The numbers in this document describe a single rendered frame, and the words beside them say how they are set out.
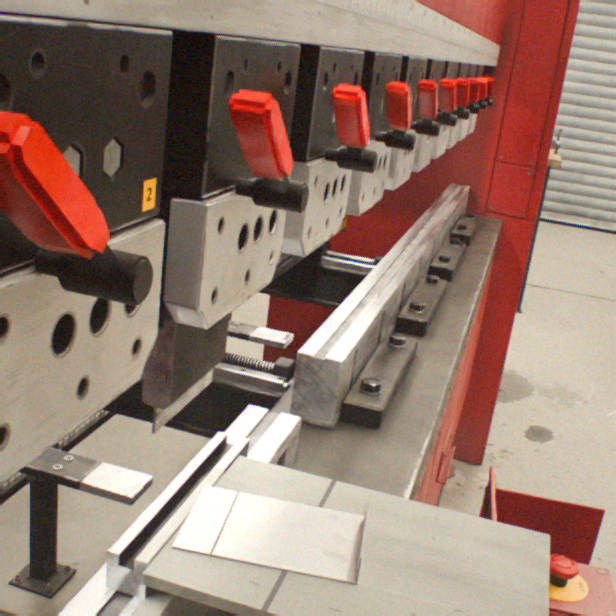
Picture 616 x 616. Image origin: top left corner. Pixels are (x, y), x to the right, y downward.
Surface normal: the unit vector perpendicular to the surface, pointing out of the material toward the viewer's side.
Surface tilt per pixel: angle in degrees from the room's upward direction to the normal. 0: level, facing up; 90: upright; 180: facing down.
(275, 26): 90
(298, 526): 0
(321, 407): 90
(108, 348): 90
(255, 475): 0
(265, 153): 139
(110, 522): 0
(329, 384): 90
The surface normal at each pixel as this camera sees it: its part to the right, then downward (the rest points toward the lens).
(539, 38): -0.28, 0.27
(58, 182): 0.95, 0.20
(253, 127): -0.28, 0.89
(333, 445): 0.12, -0.94
